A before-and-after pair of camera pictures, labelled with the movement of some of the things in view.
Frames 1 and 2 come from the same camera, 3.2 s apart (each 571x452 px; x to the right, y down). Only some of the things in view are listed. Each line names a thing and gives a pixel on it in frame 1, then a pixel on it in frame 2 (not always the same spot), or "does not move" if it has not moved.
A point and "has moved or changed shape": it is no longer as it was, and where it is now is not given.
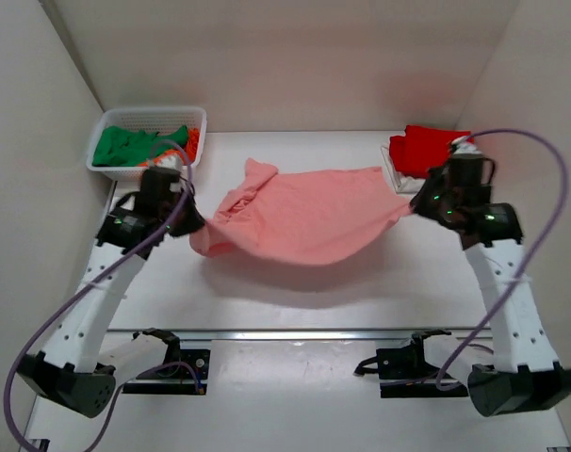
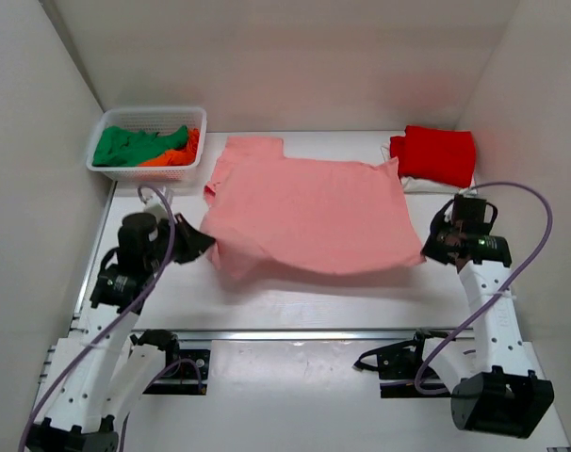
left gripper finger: [187, 217] → [189, 243]
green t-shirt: [121, 146] does not move
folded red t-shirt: [421, 149] does not move
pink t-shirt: [300, 217] has moved or changed shape
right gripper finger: [423, 202] → [431, 250]
